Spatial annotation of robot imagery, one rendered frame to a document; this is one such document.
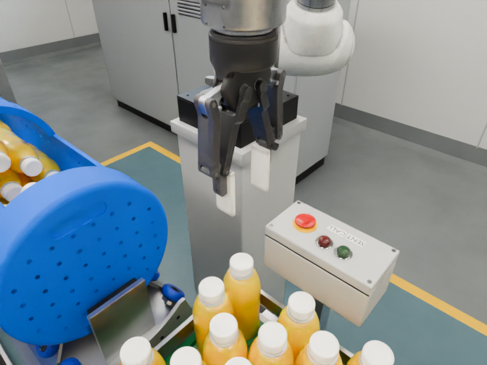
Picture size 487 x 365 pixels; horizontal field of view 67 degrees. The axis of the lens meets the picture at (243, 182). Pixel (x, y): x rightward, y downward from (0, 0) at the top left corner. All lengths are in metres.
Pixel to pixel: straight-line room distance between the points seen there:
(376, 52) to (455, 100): 0.71
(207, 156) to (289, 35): 0.68
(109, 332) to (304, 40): 0.81
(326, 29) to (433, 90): 2.25
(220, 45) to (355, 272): 0.38
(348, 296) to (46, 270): 0.44
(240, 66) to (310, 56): 0.69
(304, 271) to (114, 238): 0.31
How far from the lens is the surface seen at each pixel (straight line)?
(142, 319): 0.71
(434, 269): 2.29
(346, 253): 0.61
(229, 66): 0.40
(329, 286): 0.63
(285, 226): 0.65
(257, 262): 1.43
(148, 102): 3.41
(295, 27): 1.05
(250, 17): 0.38
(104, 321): 0.65
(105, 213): 0.59
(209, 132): 0.41
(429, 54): 3.18
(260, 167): 0.52
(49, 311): 0.64
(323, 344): 0.54
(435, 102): 3.25
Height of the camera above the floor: 1.53
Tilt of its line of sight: 35 degrees down
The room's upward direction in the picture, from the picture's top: straight up
